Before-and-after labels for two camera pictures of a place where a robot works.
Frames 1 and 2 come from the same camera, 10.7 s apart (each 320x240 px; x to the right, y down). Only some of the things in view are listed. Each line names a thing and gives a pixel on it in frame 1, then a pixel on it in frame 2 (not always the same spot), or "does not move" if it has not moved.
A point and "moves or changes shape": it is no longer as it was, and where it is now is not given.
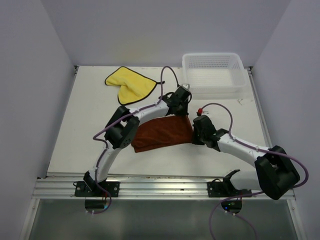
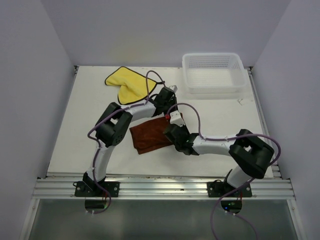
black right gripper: x=195 y=141 to x=183 y=127
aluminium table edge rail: x=187 y=188 does not move
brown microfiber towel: x=156 y=132 moves or changes shape
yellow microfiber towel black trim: x=133 y=87 does not move
